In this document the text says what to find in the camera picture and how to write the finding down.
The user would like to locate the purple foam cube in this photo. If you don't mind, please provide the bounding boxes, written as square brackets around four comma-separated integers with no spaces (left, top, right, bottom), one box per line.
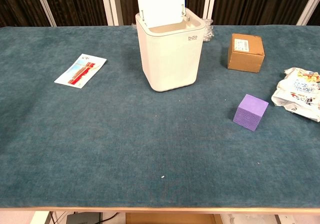
[232,94,270,132]

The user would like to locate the white plastic box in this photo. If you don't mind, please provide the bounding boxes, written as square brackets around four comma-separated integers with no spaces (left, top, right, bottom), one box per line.
[134,0,206,92]

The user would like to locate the blue table cloth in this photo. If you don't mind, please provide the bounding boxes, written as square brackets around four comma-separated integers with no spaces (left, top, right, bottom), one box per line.
[0,25,320,208]

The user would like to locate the bundle of clear plastic straws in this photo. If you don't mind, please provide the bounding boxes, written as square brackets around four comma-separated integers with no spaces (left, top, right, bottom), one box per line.
[202,19,215,42]

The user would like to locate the flat white red packet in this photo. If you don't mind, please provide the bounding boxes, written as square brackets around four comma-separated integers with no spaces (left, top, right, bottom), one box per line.
[53,53,108,89]

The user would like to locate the brown cardboard box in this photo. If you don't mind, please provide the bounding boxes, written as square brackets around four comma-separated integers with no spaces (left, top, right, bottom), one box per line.
[226,33,265,74]

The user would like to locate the large cardboard box under table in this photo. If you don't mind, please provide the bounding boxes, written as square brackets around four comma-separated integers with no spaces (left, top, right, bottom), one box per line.
[125,212,222,224]

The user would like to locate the dark brown curtain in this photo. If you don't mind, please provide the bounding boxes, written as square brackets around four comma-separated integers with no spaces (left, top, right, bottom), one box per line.
[0,0,320,28]

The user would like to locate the grey box under table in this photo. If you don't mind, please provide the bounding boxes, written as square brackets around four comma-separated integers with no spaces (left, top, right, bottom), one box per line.
[66,211,104,224]

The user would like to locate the crumpled white snack wrapper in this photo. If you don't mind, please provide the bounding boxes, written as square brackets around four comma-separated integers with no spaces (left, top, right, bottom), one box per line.
[271,67,320,122]

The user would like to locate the white partition post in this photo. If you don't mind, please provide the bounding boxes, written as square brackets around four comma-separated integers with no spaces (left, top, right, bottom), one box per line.
[201,0,218,20]
[99,0,120,26]
[32,0,57,27]
[296,0,320,26]

